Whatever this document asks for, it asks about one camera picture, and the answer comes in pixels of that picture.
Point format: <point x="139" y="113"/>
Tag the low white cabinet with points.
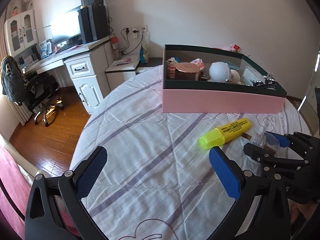
<point x="120" y="67"/>

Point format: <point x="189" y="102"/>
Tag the white desk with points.
<point x="50" y="62"/>

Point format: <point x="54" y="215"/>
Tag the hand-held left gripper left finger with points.
<point x="91" y="177"/>

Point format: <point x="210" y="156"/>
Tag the black computer tower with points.
<point x="96" y="22"/>

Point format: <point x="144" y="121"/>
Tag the orange-capped bottle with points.
<point x="115" y="41"/>

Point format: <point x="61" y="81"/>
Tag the black hair clip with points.
<point x="262" y="83"/>

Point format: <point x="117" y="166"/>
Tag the pink doll figure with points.
<point x="15" y="11"/>

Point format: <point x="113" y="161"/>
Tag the computer monitor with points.
<point x="72" y="27"/>

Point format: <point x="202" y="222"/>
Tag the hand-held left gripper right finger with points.
<point x="225" y="177"/>

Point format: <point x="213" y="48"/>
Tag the pink block toy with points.
<point x="172" y="68"/>

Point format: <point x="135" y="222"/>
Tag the teal brush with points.
<point x="232" y="66"/>

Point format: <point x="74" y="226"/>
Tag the clear plastic jar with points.
<point x="262" y="141"/>

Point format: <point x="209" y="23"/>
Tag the pink storage box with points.
<point x="212" y="101"/>

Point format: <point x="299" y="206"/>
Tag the round pink jar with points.
<point x="187" y="72"/>

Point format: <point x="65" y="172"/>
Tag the blue and white box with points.
<point x="45" y="47"/>

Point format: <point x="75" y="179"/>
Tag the pink pig doll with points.
<point x="236" y="76"/>

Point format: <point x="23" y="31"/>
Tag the white astronaut figure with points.
<point x="220" y="71"/>

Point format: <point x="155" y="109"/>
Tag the flat pink pouch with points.
<point x="126" y="60"/>

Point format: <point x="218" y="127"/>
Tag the white wall socket panel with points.
<point x="136" y="28"/>

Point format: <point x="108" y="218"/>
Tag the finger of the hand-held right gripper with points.
<point x="280" y="140"/>
<point x="257" y="155"/>

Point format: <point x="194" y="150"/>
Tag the small red card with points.
<point x="237" y="47"/>

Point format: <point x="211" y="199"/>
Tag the pink bed sheet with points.
<point x="12" y="180"/>

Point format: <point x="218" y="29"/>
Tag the white glass-door cabinet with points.
<point x="20" y="45"/>

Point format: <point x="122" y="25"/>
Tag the blue snack bag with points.
<point x="143" y="56"/>

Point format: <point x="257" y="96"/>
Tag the black office chair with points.
<point x="42" y="85"/>

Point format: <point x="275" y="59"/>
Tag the yellow highlighter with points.
<point x="225" y="132"/>

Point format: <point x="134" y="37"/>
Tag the small pink toy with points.
<point x="198" y="62"/>

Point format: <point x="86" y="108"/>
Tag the black printed jacket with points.
<point x="12" y="80"/>

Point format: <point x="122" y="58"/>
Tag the white drawer cabinet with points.
<point x="85" y="90"/>

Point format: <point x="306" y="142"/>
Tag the clear plastic box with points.
<point x="250" y="76"/>

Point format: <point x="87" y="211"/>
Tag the black keyboard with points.
<point x="67" y="48"/>

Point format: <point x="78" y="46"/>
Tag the pink round toy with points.
<point x="228" y="47"/>

